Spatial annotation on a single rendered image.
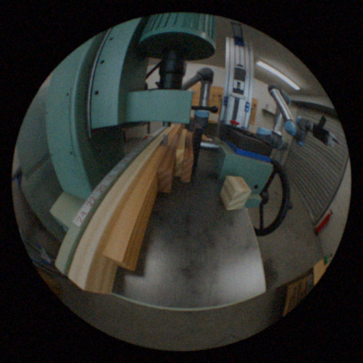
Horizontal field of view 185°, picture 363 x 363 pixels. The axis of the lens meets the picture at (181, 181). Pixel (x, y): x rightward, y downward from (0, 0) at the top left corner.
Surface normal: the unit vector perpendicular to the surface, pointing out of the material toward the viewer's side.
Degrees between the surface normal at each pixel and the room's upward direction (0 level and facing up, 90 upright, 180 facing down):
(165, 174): 90
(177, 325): 0
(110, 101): 90
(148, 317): 0
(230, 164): 90
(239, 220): 0
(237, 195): 90
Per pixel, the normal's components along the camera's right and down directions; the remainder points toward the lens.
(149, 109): -0.06, 0.58
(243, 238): 0.10, -0.80
